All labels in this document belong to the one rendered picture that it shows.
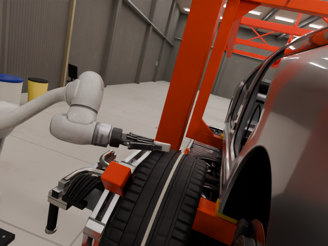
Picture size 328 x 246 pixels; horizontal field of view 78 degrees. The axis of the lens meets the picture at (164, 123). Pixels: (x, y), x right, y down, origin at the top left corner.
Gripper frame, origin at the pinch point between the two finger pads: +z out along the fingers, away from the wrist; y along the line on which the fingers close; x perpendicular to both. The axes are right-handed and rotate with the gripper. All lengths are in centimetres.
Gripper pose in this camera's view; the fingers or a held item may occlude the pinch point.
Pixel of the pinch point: (161, 146)
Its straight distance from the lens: 82.3
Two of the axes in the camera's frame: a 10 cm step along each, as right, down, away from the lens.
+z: 9.5, 2.1, 2.1
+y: 1.4, 2.8, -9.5
